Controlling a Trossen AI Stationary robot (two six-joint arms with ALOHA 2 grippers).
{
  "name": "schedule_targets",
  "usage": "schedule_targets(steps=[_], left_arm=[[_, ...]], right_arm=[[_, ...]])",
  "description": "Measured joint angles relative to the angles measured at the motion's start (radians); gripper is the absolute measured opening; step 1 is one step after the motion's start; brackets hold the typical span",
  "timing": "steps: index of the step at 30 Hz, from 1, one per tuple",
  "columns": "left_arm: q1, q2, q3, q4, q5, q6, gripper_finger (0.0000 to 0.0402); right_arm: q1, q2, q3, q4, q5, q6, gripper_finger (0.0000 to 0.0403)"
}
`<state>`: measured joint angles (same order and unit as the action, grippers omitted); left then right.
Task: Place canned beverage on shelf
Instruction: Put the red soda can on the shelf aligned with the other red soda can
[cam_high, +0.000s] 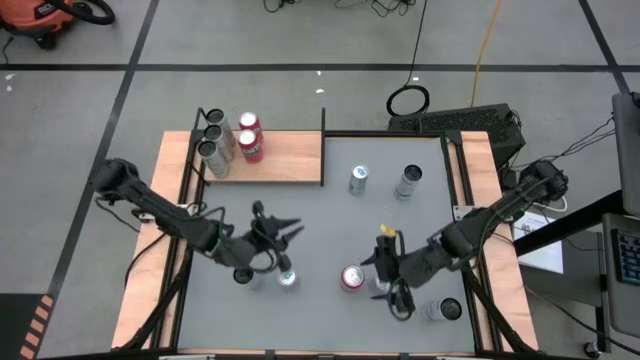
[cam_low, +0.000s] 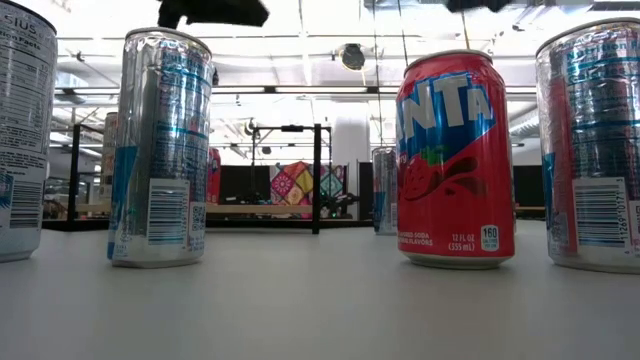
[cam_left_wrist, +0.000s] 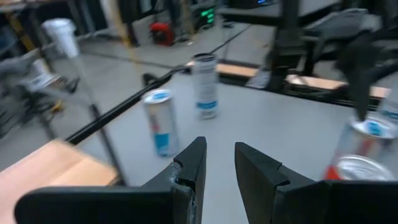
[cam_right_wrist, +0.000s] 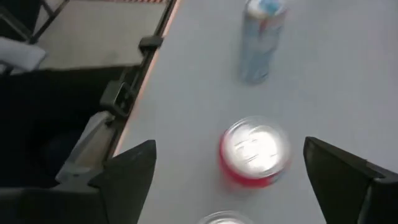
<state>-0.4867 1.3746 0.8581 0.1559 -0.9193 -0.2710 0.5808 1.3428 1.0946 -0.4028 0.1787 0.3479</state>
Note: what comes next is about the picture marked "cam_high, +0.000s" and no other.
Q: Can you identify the wooden shelf board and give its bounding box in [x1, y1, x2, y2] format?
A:
[204, 130, 324, 184]

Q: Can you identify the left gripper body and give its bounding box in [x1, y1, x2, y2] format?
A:
[252, 200, 294, 274]

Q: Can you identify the black metal shelf frame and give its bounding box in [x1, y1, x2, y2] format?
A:
[193, 106, 327, 188]

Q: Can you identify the black metal stand bar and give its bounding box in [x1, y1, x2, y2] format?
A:
[512, 189, 626, 257]

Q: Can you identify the grey monitor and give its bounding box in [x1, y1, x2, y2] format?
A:
[612, 91, 640, 217]

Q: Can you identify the grey table mat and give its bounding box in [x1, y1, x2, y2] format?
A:
[177, 135, 476, 354]

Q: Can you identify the black vacuum hose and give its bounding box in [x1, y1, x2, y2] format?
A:
[47, 0, 117, 26]

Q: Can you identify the yellow floor cable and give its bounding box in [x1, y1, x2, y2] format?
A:
[469, 0, 505, 109]

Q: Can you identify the white paper sheet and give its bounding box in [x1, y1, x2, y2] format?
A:
[512, 209, 565, 275]

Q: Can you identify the black aluminium table frame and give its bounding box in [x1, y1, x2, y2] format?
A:
[112, 128, 539, 360]

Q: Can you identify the orange shop vacuum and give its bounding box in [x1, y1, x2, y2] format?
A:
[0, 0, 76, 51]

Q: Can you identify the slim silver can black lid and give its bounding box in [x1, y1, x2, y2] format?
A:
[203, 124, 236, 161]
[393, 163, 424, 201]
[197, 139, 232, 180]
[424, 297, 463, 322]
[232, 267, 265, 292]
[206, 107, 236, 146]

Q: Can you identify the slim silver blue can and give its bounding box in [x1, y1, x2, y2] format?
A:
[276, 268, 301, 292]
[368, 274, 392, 297]
[347, 163, 370, 198]

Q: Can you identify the black orange hazard strip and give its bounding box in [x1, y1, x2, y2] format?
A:
[0, 292, 57, 360]

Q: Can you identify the black coiled floor cable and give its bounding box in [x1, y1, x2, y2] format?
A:
[385, 0, 431, 118]

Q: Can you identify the grey device with keypad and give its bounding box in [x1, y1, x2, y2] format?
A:
[601, 212, 640, 340]

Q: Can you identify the red Fanta strawberry can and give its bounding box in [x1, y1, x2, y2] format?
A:
[238, 111, 264, 144]
[340, 265, 366, 293]
[237, 128, 265, 165]

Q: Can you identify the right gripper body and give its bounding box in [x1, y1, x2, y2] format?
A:
[375, 233, 416, 315]

